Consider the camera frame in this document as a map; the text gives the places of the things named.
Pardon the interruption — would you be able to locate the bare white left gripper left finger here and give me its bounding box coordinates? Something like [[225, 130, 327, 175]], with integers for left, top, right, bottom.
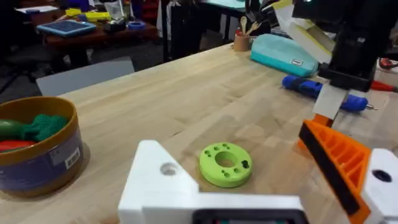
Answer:
[[118, 139, 200, 224]]

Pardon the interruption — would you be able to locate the teal zip bag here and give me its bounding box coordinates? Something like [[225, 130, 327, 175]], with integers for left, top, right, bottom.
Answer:
[[249, 33, 320, 78]]

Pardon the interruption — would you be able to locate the heap of yellow toy blocks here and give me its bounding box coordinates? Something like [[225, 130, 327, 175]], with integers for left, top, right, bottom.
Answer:
[[64, 7, 112, 23]]

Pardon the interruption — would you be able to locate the brown-rimmed blue tub with toys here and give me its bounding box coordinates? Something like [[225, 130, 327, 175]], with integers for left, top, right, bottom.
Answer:
[[0, 96, 85, 197]]

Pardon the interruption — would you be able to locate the white orange left gripper right finger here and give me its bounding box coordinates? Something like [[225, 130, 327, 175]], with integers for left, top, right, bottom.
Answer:
[[298, 119, 398, 224]]

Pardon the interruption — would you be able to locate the black table frame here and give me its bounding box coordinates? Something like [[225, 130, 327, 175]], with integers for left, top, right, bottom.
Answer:
[[160, 0, 205, 63]]

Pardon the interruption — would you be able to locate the blue electric screwdriver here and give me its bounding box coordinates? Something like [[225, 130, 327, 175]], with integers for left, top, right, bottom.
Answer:
[[281, 74, 379, 113]]

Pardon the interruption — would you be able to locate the blue flat tray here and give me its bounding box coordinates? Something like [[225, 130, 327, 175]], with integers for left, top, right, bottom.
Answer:
[[36, 19, 98, 39]]

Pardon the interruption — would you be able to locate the brown cup with wooden cutlery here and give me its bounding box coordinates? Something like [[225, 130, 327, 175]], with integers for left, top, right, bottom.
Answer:
[[233, 15, 261, 52]]

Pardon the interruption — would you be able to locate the green disc with holes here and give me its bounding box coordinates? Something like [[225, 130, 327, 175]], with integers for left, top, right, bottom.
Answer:
[[198, 142, 253, 189]]

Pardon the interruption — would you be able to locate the grey flat board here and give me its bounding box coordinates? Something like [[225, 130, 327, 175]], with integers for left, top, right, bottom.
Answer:
[[35, 55, 136, 97]]

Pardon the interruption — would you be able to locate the red-handled tool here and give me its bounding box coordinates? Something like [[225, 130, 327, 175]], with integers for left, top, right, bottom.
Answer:
[[370, 80, 398, 94]]

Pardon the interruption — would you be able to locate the blue tape roll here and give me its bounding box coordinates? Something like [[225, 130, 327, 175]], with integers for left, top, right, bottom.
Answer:
[[127, 20, 147, 31]]

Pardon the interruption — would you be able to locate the brown wooden side table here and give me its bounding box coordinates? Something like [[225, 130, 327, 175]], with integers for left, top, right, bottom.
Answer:
[[30, 9, 158, 50]]

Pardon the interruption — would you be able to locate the white and yellow cardboard box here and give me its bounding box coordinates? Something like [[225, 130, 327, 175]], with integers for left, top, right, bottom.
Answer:
[[272, 0, 337, 65]]

